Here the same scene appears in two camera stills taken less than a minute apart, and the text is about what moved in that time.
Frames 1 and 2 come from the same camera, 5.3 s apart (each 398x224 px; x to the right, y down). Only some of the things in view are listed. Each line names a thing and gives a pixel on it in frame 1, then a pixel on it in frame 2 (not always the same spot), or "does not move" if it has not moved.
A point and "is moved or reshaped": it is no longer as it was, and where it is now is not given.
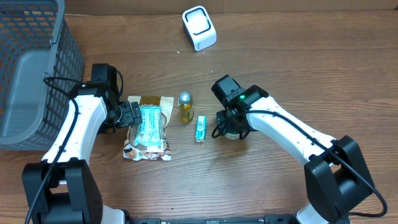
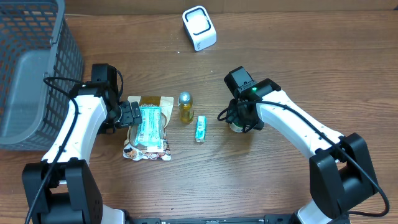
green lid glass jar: [232, 135] is moved or reshaped
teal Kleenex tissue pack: [201, 129] does not move
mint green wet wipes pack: [149, 133] does not move
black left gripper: [132, 114] does not move
